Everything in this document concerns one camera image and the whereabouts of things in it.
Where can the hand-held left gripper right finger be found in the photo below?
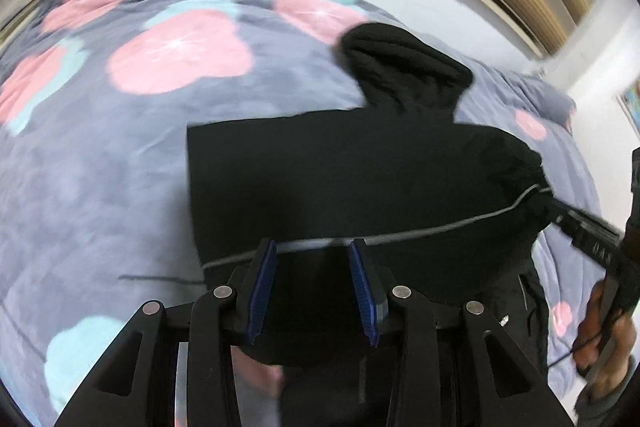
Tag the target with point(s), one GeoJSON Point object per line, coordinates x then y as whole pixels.
{"type": "Point", "coordinates": [364, 292]}

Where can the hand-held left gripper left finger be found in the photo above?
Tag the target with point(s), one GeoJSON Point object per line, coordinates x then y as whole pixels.
{"type": "Point", "coordinates": [263, 287]}

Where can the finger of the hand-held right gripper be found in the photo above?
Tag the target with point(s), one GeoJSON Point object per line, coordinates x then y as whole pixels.
{"type": "Point", "coordinates": [585, 227]}

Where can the black hooded jacket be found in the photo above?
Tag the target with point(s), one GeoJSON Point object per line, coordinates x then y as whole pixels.
{"type": "Point", "coordinates": [350, 177]}

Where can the person's right forearm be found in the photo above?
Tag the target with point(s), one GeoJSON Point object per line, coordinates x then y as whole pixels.
{"type": "Point", "coordinates": [610, 407]}

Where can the person's right hand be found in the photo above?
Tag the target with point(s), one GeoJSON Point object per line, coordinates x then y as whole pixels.
{"type": "Point", "coordinates": [590, 327]}

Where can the grey floral blanket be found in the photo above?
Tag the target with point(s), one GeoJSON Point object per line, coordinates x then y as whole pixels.
{"type": "Point", "coordinates": [125, 147]}

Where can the wall poster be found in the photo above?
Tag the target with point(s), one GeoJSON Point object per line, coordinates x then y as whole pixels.
{"type": "Point", "coordinates": [631, 104]}

